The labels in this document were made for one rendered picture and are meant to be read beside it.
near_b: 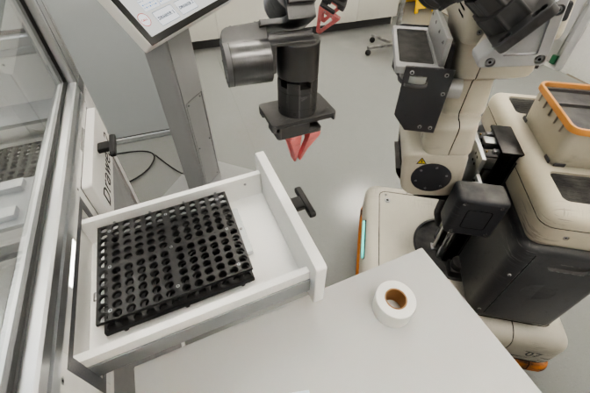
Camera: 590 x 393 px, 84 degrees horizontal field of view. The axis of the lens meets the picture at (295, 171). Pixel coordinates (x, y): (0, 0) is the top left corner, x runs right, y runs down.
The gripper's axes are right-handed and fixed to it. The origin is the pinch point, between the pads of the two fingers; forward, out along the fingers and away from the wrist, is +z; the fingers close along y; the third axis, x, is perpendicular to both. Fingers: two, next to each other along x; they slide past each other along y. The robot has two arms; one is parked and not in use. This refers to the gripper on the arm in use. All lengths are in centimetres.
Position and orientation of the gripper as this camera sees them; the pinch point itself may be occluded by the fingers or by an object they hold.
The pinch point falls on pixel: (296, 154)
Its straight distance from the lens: 55.2
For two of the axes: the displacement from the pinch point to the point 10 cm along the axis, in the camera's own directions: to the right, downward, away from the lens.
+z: -0.1, 7.3, 6.8
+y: -9.2, 2.6, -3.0
